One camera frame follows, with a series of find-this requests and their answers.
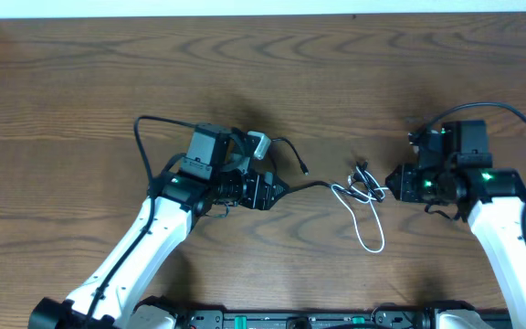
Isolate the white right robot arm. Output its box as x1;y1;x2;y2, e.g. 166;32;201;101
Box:
385;121;526;328

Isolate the black USB cable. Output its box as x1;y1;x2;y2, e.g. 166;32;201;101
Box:
285;161;385;204

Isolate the white USB cable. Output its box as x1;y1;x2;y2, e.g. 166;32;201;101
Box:
330;169;390;254

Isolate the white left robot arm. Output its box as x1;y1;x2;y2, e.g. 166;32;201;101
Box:
28;123;289;329

